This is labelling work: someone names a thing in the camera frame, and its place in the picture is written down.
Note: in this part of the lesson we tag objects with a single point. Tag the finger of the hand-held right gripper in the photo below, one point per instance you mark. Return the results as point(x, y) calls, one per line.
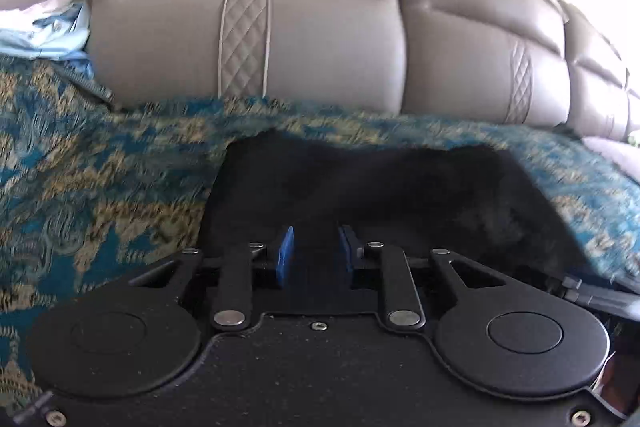
point(600, 297)

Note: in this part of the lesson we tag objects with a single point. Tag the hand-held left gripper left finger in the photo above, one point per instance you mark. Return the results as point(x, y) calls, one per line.
point(285, 257)

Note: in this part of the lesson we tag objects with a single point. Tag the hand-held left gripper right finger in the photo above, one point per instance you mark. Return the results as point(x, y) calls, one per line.
point(345, 257)

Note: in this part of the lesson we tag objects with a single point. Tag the black pants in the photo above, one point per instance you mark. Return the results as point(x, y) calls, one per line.
point(380, 197)

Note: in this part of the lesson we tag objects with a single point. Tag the pale pink sheet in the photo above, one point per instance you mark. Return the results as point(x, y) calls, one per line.
point(617, 152)

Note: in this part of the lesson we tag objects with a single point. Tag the teal paisley blanket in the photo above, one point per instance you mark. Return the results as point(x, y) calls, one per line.
point(110, 187)

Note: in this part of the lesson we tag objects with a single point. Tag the light blue cloth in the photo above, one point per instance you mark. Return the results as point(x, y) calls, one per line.
point(47, 34)

